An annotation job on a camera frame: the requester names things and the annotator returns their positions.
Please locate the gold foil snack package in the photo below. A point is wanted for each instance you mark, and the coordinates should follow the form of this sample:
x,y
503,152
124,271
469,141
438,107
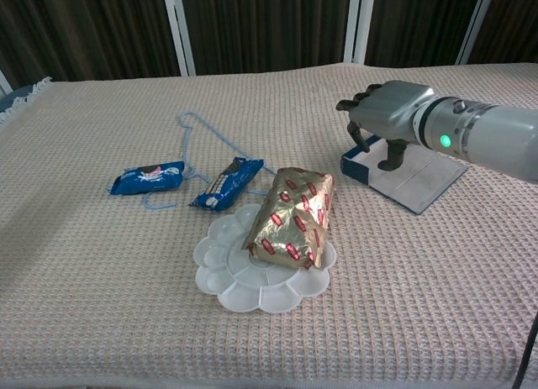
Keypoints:
x,y
294,212

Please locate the teal padded table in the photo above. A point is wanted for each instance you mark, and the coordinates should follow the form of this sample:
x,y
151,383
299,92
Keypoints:
x,y
10,101

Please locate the white frame post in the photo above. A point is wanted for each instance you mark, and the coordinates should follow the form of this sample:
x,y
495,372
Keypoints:
x,y
475,27
358,27
4,84
178,32

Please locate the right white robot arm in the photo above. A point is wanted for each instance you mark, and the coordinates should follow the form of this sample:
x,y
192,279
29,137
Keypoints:
x,y
496,132

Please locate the blue glasses case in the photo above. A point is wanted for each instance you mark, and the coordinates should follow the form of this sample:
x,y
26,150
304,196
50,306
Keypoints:
x,y
416,183

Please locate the blue Oreo cookie packet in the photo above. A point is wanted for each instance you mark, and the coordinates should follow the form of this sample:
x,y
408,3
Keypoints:
x,y
147,179

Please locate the white flower-shaped palette tray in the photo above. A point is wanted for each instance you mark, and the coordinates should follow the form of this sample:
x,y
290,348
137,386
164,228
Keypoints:
x,y
244,288

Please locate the beige waffle-weave fringed blanket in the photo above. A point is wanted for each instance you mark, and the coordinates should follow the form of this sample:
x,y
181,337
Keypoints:
x,y
126,280

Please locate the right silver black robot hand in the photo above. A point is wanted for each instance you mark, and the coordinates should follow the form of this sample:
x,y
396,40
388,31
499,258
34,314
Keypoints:
x,y
386,111

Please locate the blue cookie packet with biscuit row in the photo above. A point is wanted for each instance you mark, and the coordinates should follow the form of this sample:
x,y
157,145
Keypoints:
x,y
229,185

